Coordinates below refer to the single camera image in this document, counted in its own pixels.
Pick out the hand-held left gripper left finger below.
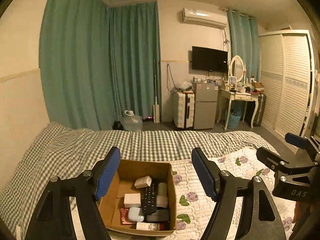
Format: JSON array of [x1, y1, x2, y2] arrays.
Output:
[[25, 146, 121, 240]]

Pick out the grey checked bed sheet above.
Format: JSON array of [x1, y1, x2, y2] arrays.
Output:
[[0, 121, 275, 235]]

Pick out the clear large water jug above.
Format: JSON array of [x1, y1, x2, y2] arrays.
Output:
[[122, 110, 143, 132]]

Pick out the narrow green curtain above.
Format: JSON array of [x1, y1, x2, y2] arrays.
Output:
[[227, 9, 260, 80]]

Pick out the white oval vanity mirror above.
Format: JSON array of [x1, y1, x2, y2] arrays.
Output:
[[229, 55, 247, 83]]

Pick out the white hard suitcase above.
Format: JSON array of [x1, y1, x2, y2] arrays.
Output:
[[172, 91, 195, 130]]

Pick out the white bottle with red cap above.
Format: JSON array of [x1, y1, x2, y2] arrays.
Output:
[[136, 222, 165, 230]]

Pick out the small white box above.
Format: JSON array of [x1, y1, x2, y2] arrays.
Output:
[[124, 193, 141, 208], [134, 176, 152, 189]]

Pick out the white floral quilt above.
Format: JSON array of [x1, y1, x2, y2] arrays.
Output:
[[70, 147, 300, 240]]

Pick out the clear plastic bag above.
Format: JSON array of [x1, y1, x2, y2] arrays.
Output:
[[176, 81, 193, 92]]

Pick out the pink patterned packet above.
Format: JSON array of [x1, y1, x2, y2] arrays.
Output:
[[120, 208, 130, 225]]

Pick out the white dressing table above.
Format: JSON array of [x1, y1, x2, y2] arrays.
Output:
[[216, 88, 258, 130]]

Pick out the white louvred wardrobe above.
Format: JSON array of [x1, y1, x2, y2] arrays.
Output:
[[259, 30, 315, 138]]

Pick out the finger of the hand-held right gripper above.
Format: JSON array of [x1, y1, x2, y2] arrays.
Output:
[[285, 132, 320, 155], [256, 147, 318, 171]]

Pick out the black power bank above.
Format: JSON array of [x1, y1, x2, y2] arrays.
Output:
[[144, 209, 170, 223]]

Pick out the hanging wall cable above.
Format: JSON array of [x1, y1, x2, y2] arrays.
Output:
[[166, 64, 177, 92]]

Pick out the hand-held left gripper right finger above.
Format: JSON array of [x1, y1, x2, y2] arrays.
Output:
[[191, 147, 287, 240]]

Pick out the pale blue earbuds case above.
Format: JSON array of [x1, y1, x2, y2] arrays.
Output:
[[127, 207, 145, 222]]

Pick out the green corner curtain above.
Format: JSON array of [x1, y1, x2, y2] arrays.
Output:
[[106, 1, 162, 126]]

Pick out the dark hard suitcase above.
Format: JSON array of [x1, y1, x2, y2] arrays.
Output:
[[253, 94, 267, 127]]

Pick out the white air conditioner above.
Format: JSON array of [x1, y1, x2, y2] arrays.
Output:
[[182, 7, 228, 28]]

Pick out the black wall television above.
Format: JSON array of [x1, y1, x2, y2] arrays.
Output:
[[192, 46, 228, 72]]

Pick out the hanging pale clothes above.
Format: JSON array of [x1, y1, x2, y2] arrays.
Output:
[[310, 67, 320, 117]]

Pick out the wide green curtain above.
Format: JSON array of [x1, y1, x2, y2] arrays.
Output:
[[39, 0, 112, 131]]

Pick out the black remote control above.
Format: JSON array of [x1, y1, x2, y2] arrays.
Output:
[[141, 179, 159, 215]]

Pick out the silver small fridge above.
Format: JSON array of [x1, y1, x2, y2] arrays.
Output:
[[192, 81, 218, 130]]

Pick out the white flat mop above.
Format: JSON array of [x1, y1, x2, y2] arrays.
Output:
[[152, 59, 162, 123]]

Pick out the blue plastic basket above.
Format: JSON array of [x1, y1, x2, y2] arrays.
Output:
[[226, 109, 242, 129]]

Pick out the brown cardboard box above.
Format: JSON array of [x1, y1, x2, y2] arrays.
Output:
[[96, 159, 177, 236]]

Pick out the beige cylindrical container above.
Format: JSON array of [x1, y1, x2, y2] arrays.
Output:
[[156, 182, 168, 208]]

